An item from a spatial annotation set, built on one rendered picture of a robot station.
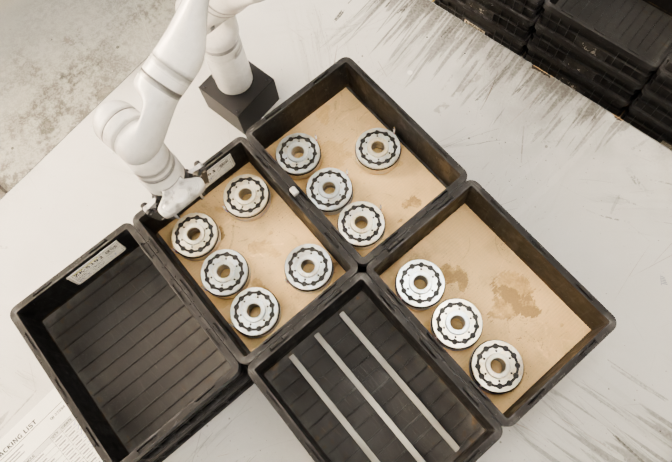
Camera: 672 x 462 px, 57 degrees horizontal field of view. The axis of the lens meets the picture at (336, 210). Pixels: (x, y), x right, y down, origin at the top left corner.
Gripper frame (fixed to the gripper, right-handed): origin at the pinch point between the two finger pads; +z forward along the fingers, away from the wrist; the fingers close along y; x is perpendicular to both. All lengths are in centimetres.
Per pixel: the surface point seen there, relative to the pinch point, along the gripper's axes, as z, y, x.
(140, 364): 17.5, 28.6, 13.9
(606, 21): 63, -141, 13
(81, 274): 11.1, 26.1, -7.7
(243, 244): 17.4, -3.7, 8.0
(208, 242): 14.5, 1.8, 3.5
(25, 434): 30, 60, 5
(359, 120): 17.5, -42.9, 2.7
